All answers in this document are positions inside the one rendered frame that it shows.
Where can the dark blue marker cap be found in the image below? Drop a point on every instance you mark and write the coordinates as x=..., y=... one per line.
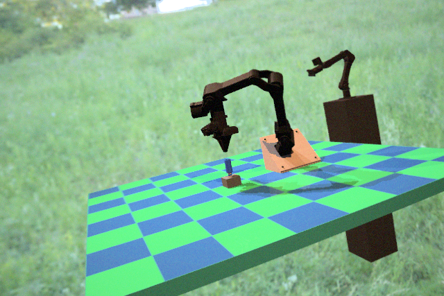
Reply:
x=228, y=165

